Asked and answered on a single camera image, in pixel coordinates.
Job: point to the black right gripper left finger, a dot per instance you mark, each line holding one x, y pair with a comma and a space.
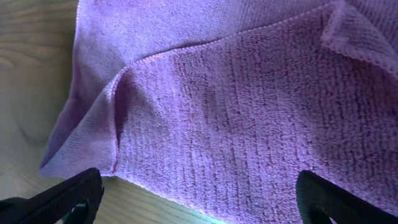
75, 200

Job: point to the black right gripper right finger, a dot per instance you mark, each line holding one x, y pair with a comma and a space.
322, 202

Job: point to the purple cloth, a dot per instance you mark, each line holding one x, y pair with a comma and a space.
218, 105

